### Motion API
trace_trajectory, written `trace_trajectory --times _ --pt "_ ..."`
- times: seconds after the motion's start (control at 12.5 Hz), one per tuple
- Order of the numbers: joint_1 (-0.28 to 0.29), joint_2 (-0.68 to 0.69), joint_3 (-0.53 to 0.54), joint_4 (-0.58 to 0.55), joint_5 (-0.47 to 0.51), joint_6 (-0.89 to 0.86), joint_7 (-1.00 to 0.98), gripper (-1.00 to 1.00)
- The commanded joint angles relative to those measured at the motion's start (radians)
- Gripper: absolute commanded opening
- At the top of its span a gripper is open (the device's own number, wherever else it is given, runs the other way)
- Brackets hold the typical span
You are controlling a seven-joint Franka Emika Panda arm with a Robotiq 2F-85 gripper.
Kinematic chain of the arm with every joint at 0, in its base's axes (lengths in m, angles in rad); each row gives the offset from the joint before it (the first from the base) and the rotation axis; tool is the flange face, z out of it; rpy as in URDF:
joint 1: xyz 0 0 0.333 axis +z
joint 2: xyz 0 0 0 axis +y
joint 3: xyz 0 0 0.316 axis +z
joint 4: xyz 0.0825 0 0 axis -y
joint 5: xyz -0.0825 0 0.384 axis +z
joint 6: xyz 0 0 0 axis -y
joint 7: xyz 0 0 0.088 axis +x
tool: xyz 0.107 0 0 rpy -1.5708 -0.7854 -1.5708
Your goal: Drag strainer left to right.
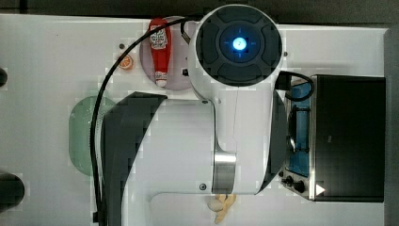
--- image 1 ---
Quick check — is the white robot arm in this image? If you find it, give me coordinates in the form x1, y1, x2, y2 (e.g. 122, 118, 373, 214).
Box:
101, 5, 287, 226

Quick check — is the grey round plate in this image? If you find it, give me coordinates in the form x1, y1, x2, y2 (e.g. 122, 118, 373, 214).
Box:
139, 24, 191, 90

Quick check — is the red ketchup bottle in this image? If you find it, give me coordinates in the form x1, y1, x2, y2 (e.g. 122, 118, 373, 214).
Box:
149, 27, 172, 88

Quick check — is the orange slice toy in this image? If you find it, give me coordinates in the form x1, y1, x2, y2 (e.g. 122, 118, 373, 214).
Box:
119, 55, 135, 70

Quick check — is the beige toy food piece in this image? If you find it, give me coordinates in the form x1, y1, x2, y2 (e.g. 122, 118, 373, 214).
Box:
207, 194, 236, 224

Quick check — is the black toaster oven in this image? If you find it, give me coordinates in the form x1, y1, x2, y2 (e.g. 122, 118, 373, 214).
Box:
279, 74, 386, 202

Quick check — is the black cylinder upper left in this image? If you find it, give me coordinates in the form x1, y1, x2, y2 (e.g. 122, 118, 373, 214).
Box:
0, 68, 8, 87

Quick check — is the black cylinder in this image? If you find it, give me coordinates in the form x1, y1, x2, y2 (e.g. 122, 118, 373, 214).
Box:
0, 172, 24, 213
0, 68, 8, 87

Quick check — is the black cylinder lower left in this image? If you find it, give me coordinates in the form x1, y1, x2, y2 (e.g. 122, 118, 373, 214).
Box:
0, 172, 24, 213

